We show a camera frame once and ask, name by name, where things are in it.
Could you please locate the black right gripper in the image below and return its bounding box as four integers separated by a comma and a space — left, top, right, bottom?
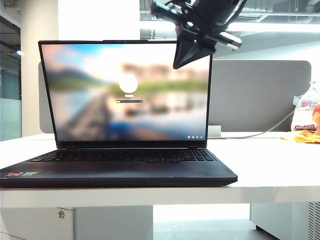
149, 0, 243, 70

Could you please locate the dark grey laptop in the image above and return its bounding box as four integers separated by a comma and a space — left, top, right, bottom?
0, 39, 238, 189

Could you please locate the grey fabric desk divider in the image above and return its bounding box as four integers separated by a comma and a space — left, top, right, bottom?
38, 59, 312, 135

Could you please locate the long ceiling light strip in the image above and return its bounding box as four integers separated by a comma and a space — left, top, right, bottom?
139, 21, 320, 33

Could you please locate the white printed plastic bag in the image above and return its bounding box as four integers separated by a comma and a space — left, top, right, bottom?
291, 79, 320, 132

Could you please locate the yellow cloth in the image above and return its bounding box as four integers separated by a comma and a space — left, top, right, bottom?
279, 129, 320, 145

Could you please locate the orange-red plastic bag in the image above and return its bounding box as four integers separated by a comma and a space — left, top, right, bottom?
310, 102, 320, 140

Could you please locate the white vented cabinet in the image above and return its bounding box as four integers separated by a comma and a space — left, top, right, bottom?
249, 201, 320, 240

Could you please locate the white drawer cabinet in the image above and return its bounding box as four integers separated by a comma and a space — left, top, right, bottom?
0, 205, 154, 240

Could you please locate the grey power cable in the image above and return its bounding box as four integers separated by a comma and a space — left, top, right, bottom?
221, 111, 296, 140

